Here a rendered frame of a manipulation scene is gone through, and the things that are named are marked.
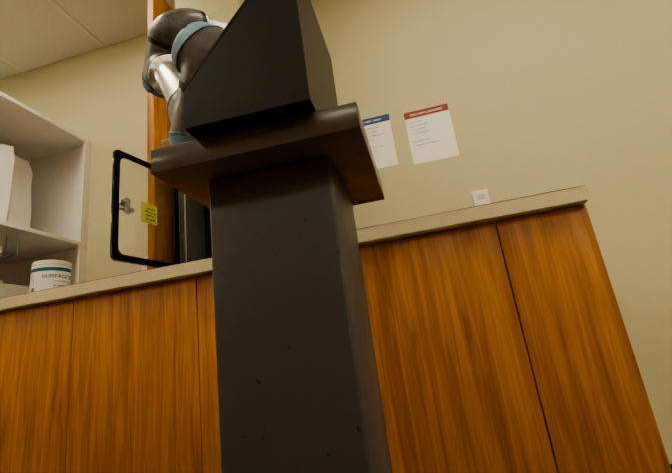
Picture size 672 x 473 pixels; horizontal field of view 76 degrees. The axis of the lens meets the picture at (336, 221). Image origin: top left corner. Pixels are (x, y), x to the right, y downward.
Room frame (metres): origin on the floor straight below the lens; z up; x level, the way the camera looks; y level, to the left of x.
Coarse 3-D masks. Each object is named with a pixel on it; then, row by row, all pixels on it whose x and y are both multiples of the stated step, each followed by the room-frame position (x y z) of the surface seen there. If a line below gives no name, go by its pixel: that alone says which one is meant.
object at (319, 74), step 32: (256, 0) 0.51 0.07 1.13; (288, 0) 0.50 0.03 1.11; (224, 32) 0.52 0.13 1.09; (256, 32) 0.51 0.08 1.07; (288, 32) 0.50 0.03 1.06; (320, 32) 0.68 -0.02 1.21; (224, 64) 0.52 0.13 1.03; (256, 64) 0.51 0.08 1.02; (288, 64) 0.50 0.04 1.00; (320, 64) 0.63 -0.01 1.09; (192, 96) 0.53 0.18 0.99; (224, 96) 0.52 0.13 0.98; (256, 96) 0.51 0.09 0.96; (288, 96) 0.50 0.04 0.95; (320, 96) 0.58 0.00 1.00; (192, 128) 0.53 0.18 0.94; (224, 128) 0.54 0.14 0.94
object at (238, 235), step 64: (256, 192) 0.61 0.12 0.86; (320, 192) 0.59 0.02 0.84; (256, 256) 0.61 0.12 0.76; (320, 256) 0.59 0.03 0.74; (256, 320) 0.61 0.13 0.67; (320, 320) 0.60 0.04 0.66; (256, 384) 0.61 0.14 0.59; (320, 384) 0.60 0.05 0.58; (256, 448) 0.61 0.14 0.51; (320, 448) 0.60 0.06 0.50; (384, 448) 0.73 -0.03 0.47
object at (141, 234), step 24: (120, 168) 1.33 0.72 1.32; (144, 168) 1.43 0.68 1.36; (120, 192) 1.33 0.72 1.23; (144, 192) 1.43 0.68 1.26; (168, 192) 1.54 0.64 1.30; (120, 216) 1.34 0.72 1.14; (144, 216) 1.43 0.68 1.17; (168, 216) 1.54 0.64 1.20; (120, 240) 1.34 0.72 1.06; (144, 240) 1.43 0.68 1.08; (168, 240) 1.54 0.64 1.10
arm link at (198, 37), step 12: (192, 24) 0.68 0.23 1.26; (204, 24) 0.68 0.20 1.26; (180, 36) 0.68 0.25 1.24; (192, 36) 0.67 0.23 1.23; (204, 36) 0.67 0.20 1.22; (216, 36) 0.67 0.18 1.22; (180, 48) 0.68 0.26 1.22; (192, 48) 0.68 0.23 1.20; (204, 48) 0.67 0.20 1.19; (180, 60) 0.70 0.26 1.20; (192, 60) 0.69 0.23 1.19; (180, 72) 0.75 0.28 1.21; (192, 72) 0.70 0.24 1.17; (180, 84) 0.73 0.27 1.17
